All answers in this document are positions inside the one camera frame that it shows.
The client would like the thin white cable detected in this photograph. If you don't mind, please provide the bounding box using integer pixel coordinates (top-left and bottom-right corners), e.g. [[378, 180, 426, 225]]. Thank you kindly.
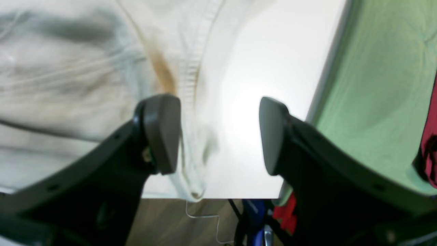
[[185, 202, 236, 245]]

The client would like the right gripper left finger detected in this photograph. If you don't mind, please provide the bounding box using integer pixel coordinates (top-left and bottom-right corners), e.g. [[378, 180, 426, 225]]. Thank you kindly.
[[1, 94, 181, 246]]

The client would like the beige t-shirt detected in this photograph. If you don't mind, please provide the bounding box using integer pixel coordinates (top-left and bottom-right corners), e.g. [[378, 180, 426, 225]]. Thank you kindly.
[[0, 0, 273, 203]]

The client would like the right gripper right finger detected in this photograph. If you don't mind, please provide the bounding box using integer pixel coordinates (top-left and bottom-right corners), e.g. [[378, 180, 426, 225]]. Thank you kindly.
[[259, 97, 436, 246]]

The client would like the green fabric panel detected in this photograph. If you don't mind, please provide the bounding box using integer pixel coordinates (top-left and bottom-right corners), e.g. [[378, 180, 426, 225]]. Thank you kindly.
[[298, 0, 436, 197]]

